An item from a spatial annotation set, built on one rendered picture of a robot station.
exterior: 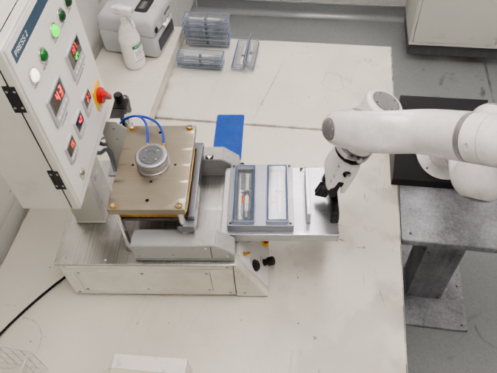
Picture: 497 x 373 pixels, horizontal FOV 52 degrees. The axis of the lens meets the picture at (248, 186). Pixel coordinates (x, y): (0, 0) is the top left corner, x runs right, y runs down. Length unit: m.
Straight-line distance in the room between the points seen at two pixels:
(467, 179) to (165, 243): 0.73
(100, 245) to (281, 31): 2.49
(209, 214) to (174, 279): 0.19
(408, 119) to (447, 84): 2.30
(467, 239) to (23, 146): 1.21
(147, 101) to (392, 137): 1.11
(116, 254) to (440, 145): 0.82
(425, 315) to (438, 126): 1.44
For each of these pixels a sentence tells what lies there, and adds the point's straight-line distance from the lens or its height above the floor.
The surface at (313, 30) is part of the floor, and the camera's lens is 3.60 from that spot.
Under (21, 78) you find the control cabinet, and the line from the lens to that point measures 0.95.
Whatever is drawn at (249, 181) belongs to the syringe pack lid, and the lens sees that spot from 1.34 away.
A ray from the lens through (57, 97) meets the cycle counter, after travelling 1.06.
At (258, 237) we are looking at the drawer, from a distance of 1.29.
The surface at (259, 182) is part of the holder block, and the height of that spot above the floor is 1.00.
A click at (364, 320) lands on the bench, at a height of 0.75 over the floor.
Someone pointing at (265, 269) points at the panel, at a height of 0.78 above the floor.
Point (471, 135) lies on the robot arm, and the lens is 0.93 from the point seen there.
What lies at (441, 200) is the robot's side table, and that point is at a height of 0.75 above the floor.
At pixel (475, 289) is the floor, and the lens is 2.46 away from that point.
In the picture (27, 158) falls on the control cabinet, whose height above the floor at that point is 1.32.
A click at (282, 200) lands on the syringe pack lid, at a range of 1.30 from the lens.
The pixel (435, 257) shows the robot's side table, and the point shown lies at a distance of 2.07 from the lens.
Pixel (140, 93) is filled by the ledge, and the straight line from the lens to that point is 1.96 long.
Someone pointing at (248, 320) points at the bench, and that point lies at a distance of 1.41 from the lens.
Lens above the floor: 2.04
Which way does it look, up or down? 51 degrees down
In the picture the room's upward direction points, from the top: 4 degrees counter-clockwise
